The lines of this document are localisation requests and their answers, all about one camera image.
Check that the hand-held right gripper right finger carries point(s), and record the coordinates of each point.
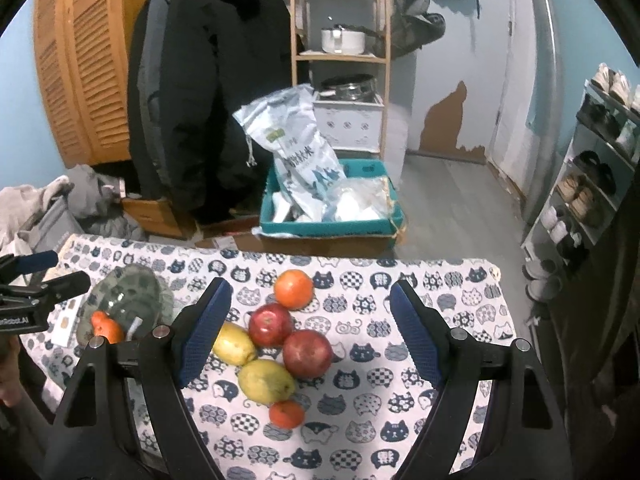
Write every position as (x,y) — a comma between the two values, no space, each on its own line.
(416,332)

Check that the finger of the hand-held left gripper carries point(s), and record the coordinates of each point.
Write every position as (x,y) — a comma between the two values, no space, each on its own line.
(37,260)
(60,283)

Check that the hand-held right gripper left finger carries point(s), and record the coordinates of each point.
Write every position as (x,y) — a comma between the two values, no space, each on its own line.
(205,332)

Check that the red apple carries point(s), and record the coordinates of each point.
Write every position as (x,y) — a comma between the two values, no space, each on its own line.
(307,353)
(270,325)

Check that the small tangerine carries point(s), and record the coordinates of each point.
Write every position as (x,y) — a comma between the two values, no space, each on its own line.
(286,413)
(107,329)

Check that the green glass plate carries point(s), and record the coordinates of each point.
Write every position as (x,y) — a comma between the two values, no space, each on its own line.
(127,297)

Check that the yellow lemon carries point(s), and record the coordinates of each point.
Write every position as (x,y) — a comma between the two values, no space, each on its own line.
(265,382)

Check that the large orange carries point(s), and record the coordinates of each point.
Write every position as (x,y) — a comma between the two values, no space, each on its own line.
(294,288)

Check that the grey bag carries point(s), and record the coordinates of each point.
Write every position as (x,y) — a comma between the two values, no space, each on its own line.
(50,227)

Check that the grey clothes pile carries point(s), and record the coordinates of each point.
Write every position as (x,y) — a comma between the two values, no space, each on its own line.
(95,200)

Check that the cat print tablecloth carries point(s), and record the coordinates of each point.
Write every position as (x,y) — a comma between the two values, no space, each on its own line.
(360,400)

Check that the labelled cardboard box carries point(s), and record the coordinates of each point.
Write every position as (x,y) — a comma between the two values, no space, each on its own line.
(227,239)

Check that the wooden box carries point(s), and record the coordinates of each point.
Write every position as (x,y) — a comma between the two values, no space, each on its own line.
(150,217)

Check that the large cardboard box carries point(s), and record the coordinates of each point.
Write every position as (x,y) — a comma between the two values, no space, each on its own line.
(325,246)

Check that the teal box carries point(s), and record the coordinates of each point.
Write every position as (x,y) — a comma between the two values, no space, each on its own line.
(330,227)

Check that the clear plastic bag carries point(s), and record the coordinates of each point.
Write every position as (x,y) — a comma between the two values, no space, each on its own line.
(360,200)

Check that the white shoe rack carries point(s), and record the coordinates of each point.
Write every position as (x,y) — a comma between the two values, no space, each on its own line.
(565,195)

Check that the white rice bag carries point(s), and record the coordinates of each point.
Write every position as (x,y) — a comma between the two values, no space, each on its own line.
(295,150)

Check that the wooden louvered wardrobe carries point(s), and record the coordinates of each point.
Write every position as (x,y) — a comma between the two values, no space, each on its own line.
(90,60)

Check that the shoe rack with shoes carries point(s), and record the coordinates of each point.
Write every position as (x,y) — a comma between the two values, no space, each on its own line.
(580,195)

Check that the white patterned storage box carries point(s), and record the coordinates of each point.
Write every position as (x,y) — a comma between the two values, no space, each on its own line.
(347,127)

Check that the black coat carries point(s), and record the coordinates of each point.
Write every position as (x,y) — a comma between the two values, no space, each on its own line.
(200,85)

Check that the steel pot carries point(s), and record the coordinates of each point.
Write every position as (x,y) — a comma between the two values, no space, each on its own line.
(350,87)

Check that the wooden shelf rack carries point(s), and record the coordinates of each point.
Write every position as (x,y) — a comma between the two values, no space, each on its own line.
(385,60)

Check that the white pot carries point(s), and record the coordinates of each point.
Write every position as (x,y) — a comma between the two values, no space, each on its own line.
(342,41)

